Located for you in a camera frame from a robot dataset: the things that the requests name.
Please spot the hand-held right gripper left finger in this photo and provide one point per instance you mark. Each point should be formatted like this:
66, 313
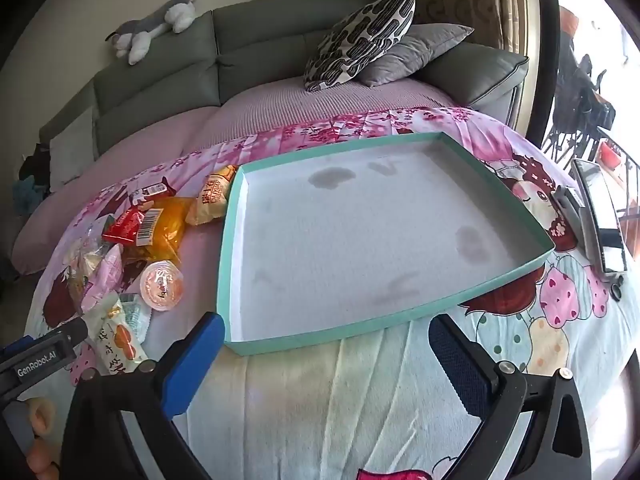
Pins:
192, 360

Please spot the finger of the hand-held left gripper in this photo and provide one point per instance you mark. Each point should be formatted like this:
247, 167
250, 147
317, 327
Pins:
40, 360

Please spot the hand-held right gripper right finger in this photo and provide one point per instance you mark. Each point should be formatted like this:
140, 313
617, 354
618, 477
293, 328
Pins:
460, 360

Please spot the green clear pastry packet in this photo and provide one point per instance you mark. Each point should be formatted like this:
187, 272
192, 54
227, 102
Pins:
134, 312

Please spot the red gold patterned packet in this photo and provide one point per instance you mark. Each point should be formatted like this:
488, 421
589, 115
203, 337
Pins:
125, 227

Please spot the teal shallow cardboard box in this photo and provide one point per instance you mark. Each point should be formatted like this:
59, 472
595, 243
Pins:
360, 235

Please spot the brown snack packet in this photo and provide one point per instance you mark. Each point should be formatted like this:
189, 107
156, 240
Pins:
152, 192

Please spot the person's left hand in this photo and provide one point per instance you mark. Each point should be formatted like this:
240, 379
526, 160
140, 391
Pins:
42, 417

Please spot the white orange snack packet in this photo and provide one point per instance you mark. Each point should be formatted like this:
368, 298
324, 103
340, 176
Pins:
117, 345

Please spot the orange jelly cup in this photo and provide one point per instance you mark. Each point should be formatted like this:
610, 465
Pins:
161, 286

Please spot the pink snack packet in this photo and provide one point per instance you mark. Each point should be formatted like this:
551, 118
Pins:
107, 272

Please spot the clear round bun packet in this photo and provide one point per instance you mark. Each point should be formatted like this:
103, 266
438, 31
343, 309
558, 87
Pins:
85, 257

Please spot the cartoon printed blanket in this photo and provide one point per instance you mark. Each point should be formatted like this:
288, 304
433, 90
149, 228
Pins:
350, 385

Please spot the beige snack packet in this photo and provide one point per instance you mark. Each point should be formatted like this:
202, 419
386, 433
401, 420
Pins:
210, 200

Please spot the teal cloth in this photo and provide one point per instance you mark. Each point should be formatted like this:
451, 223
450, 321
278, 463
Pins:
27, 197

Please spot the dark cloth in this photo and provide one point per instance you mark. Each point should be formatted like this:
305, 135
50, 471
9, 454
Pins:
35, 165

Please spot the black tablet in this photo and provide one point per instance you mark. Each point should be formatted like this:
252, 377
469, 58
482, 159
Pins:
600, 215

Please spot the pale square cushion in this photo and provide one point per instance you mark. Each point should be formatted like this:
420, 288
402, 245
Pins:
72, 152

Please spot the grey-green sofa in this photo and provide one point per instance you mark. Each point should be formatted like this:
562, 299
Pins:
165, 85

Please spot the black outdoor chair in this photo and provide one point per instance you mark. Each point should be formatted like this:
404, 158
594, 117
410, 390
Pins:
575, 90

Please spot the grey pillow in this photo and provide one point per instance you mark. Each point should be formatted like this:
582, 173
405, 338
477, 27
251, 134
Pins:
415, 55

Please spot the black white patterned pillow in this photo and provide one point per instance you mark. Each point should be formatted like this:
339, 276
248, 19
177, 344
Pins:
360, 45

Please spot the grey white plush dog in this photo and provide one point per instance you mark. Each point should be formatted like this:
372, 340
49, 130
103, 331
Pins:
150, 25

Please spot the beige patterned curtain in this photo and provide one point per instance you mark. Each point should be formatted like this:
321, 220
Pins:
465, 0

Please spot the dark window frame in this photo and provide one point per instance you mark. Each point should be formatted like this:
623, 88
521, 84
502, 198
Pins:
542, 60

